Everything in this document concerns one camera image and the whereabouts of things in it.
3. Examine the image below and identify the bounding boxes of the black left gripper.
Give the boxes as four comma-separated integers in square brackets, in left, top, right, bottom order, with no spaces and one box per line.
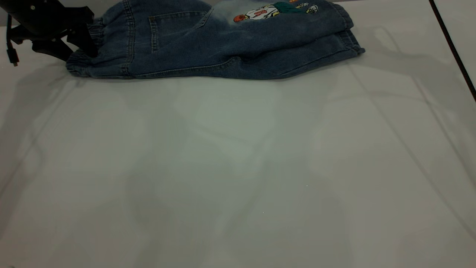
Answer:
[0,0,99,62]

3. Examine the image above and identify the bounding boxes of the blue denim pants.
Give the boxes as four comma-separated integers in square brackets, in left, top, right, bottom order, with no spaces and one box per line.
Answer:
[66,0,366,80]

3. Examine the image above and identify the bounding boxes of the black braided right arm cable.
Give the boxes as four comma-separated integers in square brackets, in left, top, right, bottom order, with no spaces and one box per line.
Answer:
[428,0,476,102]

